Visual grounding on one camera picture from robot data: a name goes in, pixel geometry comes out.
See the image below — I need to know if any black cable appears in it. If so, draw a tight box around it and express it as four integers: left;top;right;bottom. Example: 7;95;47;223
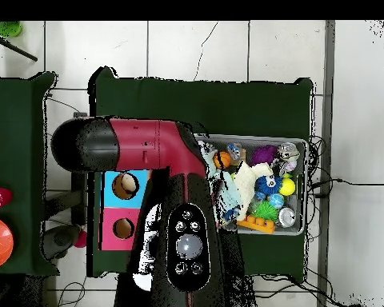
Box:
310;177;384;187

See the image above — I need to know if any cream cloth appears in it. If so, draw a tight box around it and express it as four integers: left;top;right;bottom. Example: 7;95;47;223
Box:
232;161;275;221

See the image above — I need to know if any silver mesh bin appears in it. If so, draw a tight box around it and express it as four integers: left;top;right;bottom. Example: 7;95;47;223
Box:
194;133;309;237

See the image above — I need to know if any mint green cloth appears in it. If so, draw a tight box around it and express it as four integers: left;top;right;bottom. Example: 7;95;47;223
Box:
210;169;243;223

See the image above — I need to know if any dark green table cloth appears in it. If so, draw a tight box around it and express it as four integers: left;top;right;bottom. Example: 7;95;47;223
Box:
0;71;61;278
86;66;314;278

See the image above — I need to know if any black metal stand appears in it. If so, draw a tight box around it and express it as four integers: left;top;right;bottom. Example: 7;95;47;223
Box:
70;111;90;226

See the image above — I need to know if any small orange basketball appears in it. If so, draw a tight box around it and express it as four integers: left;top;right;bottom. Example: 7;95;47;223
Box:
213;150;233;169

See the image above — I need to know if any black rod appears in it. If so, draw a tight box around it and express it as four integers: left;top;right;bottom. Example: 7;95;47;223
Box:
0;30;38;62

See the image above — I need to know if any purple spiky ball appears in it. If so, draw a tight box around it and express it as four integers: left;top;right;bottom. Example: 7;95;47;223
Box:
249;145;278;166

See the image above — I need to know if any green round object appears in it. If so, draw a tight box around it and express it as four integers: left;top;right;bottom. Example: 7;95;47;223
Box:
0;21;23;38

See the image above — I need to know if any grey rounded device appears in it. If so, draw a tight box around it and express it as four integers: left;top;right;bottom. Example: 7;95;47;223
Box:
41;223;82;261

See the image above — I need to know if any wooden box with three holes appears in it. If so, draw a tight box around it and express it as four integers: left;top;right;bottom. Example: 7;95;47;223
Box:
97;169;151;252

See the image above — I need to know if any long orange toy brick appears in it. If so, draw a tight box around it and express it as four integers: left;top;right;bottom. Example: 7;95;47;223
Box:
236;213;276;235

